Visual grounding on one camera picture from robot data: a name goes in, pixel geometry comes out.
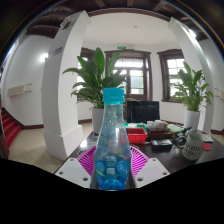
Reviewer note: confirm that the clear blue water bottle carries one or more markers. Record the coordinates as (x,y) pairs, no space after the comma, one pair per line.
(112,156)

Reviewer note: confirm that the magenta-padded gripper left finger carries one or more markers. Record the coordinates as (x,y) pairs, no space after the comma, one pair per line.
(71,171)

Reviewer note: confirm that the brown glazed double door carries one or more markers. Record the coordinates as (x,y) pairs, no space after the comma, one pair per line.
(136,76)

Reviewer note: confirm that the white mug with grey pattern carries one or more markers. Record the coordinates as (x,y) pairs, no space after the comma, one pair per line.
(192,148)

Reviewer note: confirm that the broad-leaf plant in white pot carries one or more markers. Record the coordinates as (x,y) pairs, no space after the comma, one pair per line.
(95,80)

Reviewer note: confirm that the slender-leaf plant in white pot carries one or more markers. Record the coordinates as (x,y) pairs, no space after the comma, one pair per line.
(191,90)

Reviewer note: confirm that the black computer monitor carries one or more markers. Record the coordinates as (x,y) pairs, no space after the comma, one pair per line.
(143,111)

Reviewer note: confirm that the brown box with white items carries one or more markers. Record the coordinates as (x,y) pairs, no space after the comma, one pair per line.
(158,128)

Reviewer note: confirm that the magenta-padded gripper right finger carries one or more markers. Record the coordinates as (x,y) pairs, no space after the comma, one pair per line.
(151,171)

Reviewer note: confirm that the flat black device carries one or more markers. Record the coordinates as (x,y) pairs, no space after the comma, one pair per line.
(161,144)

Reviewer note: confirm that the green exit sign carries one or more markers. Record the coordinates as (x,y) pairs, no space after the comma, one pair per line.
(121,47)

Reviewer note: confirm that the red plastic box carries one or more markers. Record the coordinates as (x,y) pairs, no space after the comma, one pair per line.
(136,136)

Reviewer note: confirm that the brown framed window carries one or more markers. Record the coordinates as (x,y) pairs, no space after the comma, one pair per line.
(173,70)
(87,53)

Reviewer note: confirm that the red carpeted staircase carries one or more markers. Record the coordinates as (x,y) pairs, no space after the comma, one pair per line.
(10,126)

